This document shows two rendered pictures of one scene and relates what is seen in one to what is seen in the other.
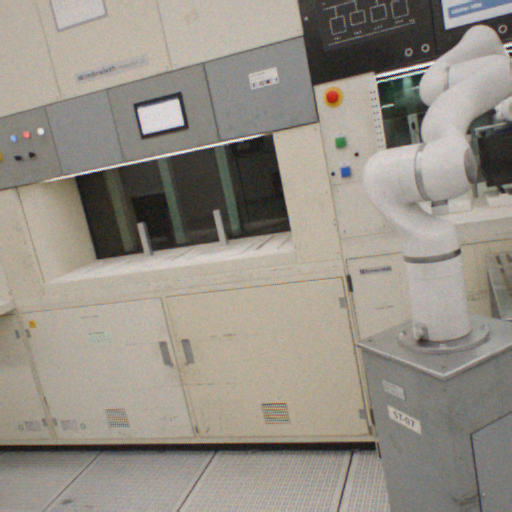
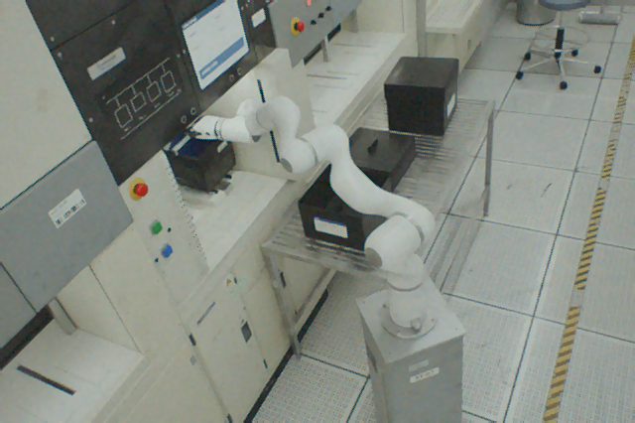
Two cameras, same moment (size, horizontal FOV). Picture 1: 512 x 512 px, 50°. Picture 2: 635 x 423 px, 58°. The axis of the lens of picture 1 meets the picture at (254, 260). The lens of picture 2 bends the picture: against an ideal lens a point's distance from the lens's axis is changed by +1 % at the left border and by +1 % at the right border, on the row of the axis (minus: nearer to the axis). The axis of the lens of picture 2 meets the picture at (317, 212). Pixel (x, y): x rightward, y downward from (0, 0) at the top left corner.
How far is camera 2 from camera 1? 171 cm
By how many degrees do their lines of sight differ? 72
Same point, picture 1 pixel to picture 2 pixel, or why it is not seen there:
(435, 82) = (308, 158)
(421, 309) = (418, 310)
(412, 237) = (417, 275)
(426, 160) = (424, 227)
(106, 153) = not seen: outside the picture
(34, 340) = not seen: outside the picture
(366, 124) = (169, 199)
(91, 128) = not seen: outside the picture
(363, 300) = (204, 343)
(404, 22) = (175, 93)
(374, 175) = (399, 254)
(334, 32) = (122, 124)
